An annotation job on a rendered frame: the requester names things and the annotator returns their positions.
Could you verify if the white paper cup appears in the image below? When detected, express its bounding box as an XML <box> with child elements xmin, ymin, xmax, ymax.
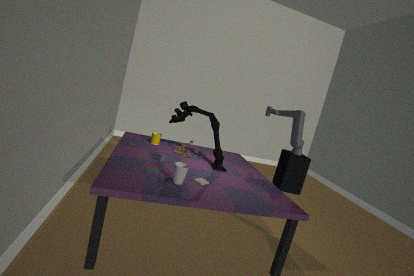
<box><xmin>173</xmin><ymin>162</ymin><xmax>189</xmax><ymax>185</ymax></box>

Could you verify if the yellow cup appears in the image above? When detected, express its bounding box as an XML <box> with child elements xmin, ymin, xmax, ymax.
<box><xmin>151</xmin><ymin>133</ymin><xmax>162</xmax><ymax>145</ymax></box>

